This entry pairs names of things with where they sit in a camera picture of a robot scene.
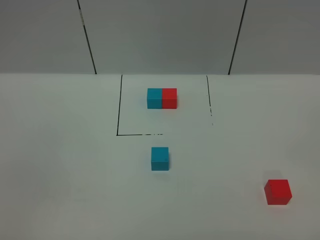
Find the blue template cube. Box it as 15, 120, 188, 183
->
147, 88, 163, 109

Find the red template cube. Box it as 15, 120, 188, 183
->
162, 88, 178, 109

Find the loose red cube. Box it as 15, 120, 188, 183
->
264, 179, 292, 205

